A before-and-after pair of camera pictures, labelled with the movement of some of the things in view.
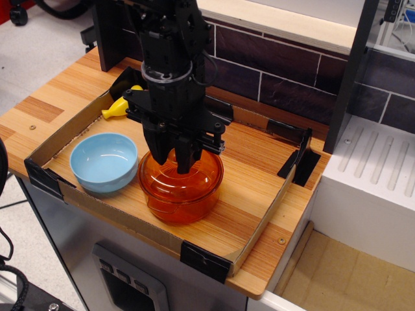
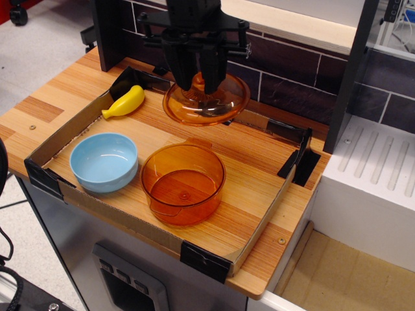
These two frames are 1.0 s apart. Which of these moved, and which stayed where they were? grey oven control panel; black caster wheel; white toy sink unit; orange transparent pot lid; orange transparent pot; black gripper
Moved: orange transparent pot lid; black gripper
Stayed: orange transparent pot; grey oven control panel; black caster wheel; white toy sink unit
